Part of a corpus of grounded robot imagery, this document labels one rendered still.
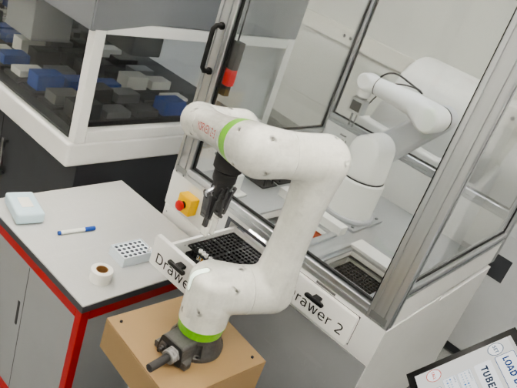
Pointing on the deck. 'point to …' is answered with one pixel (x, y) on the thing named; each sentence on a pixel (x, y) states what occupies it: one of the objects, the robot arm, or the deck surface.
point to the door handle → (209, 47)
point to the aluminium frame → (395, 295)
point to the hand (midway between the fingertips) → (208, 225)
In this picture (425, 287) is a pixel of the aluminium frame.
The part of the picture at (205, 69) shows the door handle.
